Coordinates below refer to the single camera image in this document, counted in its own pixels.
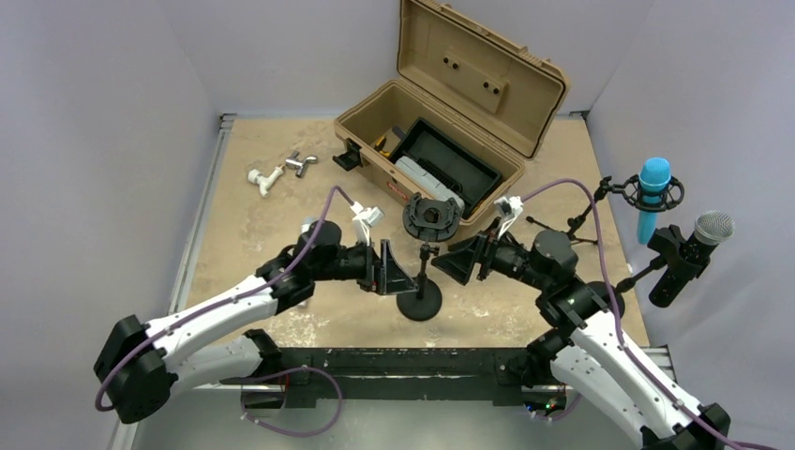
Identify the white microphone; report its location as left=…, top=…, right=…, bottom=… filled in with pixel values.
left=298, top=217, right=315, bottom=310

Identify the black round-base clip stand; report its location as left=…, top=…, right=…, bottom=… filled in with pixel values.
left=613, top=225, right=702, bottom=308

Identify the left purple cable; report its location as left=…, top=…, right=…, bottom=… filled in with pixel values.
left=94, top=185, right=365, bottom=413

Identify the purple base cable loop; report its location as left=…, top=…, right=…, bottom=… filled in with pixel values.
left=239, top=366, right=344, bottom=438

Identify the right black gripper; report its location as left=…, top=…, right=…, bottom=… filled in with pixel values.
left=431, top=217, right=549, bottom=291

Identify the yellow tool in toolbox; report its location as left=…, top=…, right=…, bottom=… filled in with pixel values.
left=373, top=126, right=405, bottom=158

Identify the black toolbox tray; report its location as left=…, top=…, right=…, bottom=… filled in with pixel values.
left=388, top=117, right=503, bottom=218

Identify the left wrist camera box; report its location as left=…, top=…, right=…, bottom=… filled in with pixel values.
left=351, top=202, right=384, bottom=246

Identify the silver metal tee fitting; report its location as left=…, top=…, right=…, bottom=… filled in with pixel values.
left=285, top=151, right=319, bottom=178

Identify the blue microphone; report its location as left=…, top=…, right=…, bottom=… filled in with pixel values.
left=637, top=157, right=671, bottom=246

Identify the black tripod shock-mount stand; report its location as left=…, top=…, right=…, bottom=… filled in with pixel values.
left=525, top=175, right=686, bottom=247

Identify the black round-base mic stand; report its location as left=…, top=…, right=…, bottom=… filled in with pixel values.
left=397, top=193, right=462, bottom=322

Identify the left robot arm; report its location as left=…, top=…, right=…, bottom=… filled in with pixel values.
left=93, top=221, right=418, bottom=424

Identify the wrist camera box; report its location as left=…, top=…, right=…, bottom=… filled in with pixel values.
left=351, top=202, right=384, bottom=246
left=493, top=196, right=524, bottom=239

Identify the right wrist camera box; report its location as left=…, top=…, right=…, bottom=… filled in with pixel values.
left=493, top=196, right=524, bottom=239

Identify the tan plastic toolbox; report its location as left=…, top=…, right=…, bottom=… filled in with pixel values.
left=333, top=1, right=570, bottom=242

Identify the white plastic pipe fitting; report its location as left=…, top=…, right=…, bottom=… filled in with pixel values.
left=247, top=165, right=284, bottom=198

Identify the black silver-grille microphone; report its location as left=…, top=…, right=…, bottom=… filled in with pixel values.
left=647, top=210, right=735, bottom=308

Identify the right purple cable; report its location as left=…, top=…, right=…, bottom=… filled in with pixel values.
left=520, top=178, right=781, bottom=450

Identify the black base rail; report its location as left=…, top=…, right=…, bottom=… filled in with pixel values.
left=220, top=346, right=567, bottom=412

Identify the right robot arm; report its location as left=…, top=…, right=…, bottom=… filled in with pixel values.
left=431, top=231, right=730, bottom=449

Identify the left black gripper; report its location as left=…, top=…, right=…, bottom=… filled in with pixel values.
left=311, top=236, right=416, bottom=295

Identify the grey case in toolbox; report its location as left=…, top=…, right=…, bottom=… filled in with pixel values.
left=395, top=156, right=465, bottom=214

